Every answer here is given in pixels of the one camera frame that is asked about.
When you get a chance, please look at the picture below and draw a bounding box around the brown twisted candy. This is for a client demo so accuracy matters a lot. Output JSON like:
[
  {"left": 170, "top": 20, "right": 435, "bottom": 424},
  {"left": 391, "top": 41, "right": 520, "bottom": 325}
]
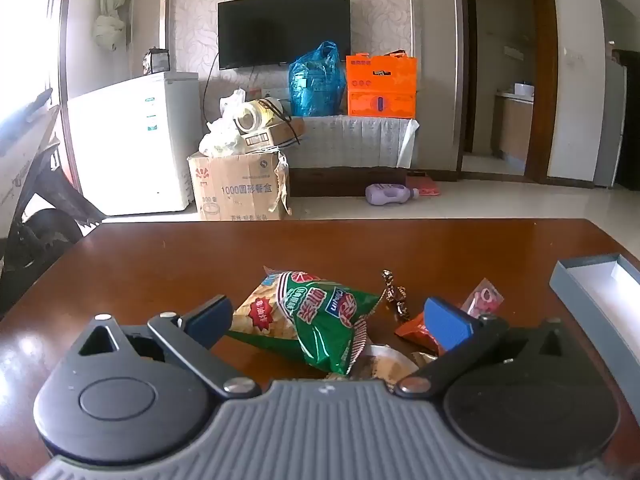
[{"left": 381, "top": 269, "right": 413, "bottom": 322}]

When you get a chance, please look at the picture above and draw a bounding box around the white cloth cover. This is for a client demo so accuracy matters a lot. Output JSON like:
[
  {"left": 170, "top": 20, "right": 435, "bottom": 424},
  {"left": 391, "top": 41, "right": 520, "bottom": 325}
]
[{"left": 282, "top": 115, "right": 421, "bottom": 170}]

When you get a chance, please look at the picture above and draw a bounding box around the dark wooden television cabinet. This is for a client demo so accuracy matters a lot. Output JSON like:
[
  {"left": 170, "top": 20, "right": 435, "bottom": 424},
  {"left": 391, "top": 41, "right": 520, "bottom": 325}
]
[{"left": 287, "top": 165, "right": 408, "bottom": 198}]

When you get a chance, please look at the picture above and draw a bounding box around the small brown cardboard box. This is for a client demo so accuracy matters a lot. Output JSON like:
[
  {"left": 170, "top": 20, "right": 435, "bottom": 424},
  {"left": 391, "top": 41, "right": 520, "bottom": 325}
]
[{"left": 240, "top": 117, "right": 307, "bottom": 150}]

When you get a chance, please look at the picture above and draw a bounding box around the wooden kitchen counter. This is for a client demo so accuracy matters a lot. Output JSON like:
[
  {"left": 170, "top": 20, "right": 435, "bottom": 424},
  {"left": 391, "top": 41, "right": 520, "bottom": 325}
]
[{"left": 492, "top": 91, "right": 535, "bottom": 162}]

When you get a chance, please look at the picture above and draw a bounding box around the grey refrigerator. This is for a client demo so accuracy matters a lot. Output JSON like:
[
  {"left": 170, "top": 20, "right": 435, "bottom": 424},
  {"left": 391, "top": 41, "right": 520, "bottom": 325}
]
[{"left": 593, "top": 50, "right": 628, "bottom": 189}]

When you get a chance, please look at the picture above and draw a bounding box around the grey-blue cardboard box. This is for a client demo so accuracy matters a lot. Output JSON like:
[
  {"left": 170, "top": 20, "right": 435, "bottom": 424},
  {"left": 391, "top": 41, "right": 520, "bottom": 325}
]
[{"left": 549, "top": 253, "right": 640, "bottom": 361}]

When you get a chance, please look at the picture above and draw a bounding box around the yellow white roll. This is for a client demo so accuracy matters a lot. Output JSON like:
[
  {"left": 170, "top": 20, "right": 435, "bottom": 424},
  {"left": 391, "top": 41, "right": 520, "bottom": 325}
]
[{"left": 234, "top": 99, "right": 283, "bottom": 135}]

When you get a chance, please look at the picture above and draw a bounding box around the white freezer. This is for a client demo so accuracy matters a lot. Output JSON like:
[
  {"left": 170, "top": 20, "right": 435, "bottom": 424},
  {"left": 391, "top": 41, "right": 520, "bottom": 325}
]
[{"left": 66, "top": 71, "right": 201, "bottom": 217}]

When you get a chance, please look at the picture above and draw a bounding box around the orange snack packet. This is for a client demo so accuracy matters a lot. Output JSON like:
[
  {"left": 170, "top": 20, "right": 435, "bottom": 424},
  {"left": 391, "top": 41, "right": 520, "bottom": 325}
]
[{"left": 394, "top": 311, "right": 446, "bottom": 357}]

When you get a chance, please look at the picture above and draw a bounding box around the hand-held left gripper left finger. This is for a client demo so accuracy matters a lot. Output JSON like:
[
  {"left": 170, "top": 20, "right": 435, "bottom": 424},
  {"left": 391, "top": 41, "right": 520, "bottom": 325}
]
[{"left": 67, "top": 294, "right": 262, "bottom": 401}]

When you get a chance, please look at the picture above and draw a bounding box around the white plastic bag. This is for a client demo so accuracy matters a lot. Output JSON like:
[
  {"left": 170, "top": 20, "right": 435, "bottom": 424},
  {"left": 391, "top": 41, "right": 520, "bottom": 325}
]
[{"left": 198, "top": 88, "right": 248, "bottom": 158}]

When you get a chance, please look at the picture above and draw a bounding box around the pink mat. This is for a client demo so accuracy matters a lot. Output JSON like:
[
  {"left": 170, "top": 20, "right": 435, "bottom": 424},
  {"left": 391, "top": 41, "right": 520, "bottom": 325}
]
[{"left": 406, "top": 172, "right": 442, "bottom": 196}]

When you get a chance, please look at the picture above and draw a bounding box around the black television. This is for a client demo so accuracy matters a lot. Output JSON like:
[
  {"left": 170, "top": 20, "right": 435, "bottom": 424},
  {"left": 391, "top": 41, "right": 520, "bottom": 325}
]
[{"left": 217, "top": 0, "right": 351, "bottom": 71}]

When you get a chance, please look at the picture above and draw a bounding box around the pink candy packet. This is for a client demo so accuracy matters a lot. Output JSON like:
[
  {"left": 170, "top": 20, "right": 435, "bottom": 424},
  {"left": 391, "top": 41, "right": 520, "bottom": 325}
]
[{"left": 460, "top": 277, "right": 505, "bottom": 318}]

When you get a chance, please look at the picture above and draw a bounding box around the pale green curtain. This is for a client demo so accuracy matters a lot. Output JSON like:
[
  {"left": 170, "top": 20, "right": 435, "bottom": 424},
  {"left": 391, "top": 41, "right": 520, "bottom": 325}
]
[{"left": 93, "top": 0, "right": 132, "bottom": 51}]

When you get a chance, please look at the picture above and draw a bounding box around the white black scooter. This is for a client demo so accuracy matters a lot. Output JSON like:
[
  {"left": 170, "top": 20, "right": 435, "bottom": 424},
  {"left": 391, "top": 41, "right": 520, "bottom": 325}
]
[{"left": 0, "top": 87, "right": 108, "bottom": 321}]

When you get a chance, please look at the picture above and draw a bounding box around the brown gold snack packet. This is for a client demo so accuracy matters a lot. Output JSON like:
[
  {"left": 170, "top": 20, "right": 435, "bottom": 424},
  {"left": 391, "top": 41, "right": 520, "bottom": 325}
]
[{"left": 325, "top": 342, "right": 441, "bottom": 381}]

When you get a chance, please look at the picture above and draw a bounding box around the purple bottle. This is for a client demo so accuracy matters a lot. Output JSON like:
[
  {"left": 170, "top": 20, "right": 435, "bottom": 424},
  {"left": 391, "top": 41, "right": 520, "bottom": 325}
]
[{"left": 365, "top": 183, "right": 420, "bottom": 206}]

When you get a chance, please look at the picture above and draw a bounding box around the orange cardboard box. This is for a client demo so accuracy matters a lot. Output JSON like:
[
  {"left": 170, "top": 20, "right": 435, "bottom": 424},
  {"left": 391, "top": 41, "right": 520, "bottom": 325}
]
[{"left": 346, "top": 51, "right": 418, "bottom": 119}]

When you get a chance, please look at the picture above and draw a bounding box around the blue plastic bag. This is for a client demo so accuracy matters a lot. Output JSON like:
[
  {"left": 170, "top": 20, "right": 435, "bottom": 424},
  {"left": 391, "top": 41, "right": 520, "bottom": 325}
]
[{"left": 288, "top": 41, "right": 347, "bottom": 118}]

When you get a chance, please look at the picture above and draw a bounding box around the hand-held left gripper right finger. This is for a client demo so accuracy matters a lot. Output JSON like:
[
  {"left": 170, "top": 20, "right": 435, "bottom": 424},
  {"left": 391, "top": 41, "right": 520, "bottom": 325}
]
[{"left": 395, "top": 296, "right": 576, "bottom": 401}]

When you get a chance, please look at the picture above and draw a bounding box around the large brown cardboard box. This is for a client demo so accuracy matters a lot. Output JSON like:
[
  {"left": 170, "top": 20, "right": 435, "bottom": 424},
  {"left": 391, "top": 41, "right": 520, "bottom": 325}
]
[{"left": 187, "top": 149, "right": 291, "bottom": 222}]

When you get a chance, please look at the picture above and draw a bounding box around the green chip bag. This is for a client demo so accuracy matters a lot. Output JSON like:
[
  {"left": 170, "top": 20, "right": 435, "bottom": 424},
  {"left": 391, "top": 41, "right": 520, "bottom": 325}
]
[{"left": 226, "top": 266, "right": 383, "bottom": 377}]

